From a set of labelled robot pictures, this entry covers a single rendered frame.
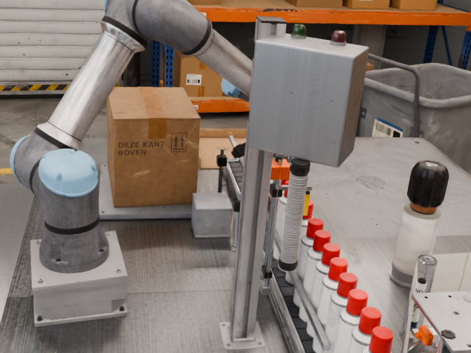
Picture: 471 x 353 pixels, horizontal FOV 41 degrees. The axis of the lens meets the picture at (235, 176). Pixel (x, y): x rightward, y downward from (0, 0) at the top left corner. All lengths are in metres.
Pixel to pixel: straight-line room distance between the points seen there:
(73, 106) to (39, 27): 4.10
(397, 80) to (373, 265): 2.58
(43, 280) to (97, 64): 0.48
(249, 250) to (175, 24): 0.50
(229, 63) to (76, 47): 4.16
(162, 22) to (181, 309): 0.63
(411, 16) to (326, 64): 4.67
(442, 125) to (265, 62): 2.60
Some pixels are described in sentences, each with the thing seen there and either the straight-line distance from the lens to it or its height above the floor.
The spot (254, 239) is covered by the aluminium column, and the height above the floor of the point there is 1.07.
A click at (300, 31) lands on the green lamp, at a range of 1.10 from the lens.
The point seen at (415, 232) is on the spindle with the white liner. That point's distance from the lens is 1.49.
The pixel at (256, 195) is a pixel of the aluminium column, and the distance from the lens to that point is 1.21.
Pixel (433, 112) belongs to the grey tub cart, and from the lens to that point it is 3.50.
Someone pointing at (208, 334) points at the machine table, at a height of 0.83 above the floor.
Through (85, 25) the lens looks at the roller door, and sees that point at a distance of 5.55.
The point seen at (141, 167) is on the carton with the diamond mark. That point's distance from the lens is 1.79.
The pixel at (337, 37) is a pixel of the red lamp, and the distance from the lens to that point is 1.08.
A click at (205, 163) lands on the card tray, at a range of 2.20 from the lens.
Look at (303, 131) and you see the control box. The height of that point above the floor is 1.34.
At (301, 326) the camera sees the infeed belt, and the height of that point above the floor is 0.88.
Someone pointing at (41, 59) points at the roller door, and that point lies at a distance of 5.59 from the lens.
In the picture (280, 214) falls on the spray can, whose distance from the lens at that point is 1.51.
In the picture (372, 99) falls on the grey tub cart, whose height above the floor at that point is 0.69.
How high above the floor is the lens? 1.69
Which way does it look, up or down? 24 degrees down
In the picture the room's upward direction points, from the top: 5 degrees clockwise
